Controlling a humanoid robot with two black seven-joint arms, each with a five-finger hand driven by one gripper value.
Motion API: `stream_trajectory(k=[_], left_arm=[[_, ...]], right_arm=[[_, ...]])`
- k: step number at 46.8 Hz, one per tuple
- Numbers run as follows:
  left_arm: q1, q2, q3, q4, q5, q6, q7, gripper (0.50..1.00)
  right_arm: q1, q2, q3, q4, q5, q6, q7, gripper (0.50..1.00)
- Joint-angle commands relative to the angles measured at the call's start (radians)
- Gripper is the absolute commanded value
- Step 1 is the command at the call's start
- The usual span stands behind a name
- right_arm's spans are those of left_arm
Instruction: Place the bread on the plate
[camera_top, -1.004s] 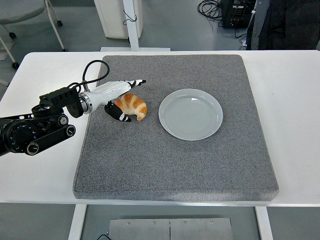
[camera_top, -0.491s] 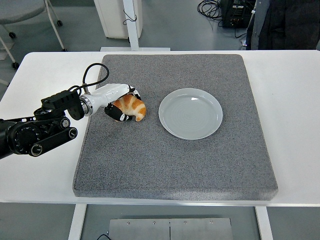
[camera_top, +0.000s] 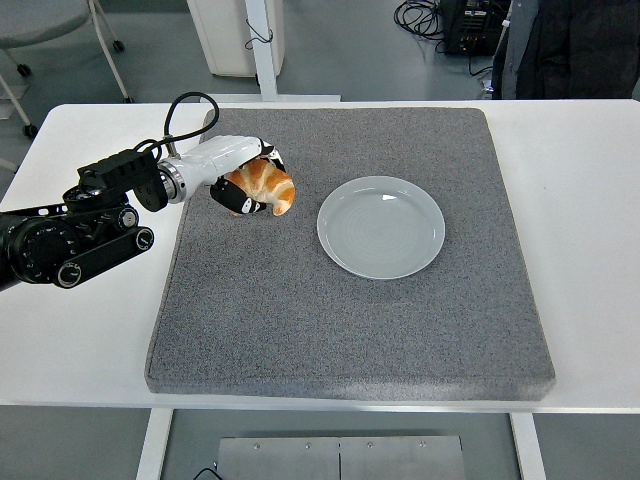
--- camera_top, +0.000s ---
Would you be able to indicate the black electronics box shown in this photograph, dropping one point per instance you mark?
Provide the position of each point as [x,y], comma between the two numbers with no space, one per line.
[475,25]

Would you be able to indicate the person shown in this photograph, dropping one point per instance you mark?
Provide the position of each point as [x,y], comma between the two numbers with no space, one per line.
[575,50]

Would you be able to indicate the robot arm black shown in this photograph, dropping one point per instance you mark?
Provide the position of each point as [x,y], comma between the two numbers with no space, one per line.
[45,245]

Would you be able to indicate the grey round plate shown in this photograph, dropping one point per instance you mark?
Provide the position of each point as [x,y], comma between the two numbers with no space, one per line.
[380,230]

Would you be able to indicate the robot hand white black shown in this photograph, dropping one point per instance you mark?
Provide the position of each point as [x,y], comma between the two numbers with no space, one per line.
[220,155]

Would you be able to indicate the grey chair with casters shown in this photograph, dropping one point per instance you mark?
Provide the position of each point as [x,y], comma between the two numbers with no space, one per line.
[40,20]

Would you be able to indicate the croissant bread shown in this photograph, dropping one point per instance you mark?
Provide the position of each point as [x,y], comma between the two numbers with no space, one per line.
[272,182]

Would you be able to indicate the white column post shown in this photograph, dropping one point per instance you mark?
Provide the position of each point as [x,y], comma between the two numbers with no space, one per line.
[265,50]

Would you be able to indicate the white table leg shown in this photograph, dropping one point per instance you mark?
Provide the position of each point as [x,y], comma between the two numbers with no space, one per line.
[530,450]
[152,445]

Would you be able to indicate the white cabinet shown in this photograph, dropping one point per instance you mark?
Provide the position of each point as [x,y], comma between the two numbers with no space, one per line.
[225,30]

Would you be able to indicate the grey felt mat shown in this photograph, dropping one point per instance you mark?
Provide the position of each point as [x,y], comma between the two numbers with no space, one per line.
[325,325]

